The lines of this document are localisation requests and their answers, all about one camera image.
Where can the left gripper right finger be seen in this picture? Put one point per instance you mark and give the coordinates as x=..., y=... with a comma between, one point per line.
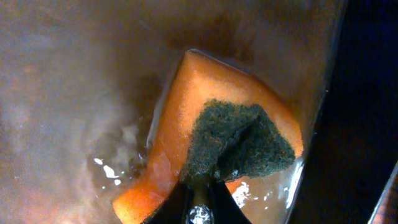
x=222, y=205

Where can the orange green sponge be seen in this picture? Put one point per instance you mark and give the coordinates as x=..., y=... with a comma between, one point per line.
x=200, y=78

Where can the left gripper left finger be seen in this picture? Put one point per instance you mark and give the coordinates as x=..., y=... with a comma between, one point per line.
x=174, y=209

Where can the black rectangular tray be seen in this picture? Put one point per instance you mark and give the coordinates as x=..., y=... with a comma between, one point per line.
x=81, y=82

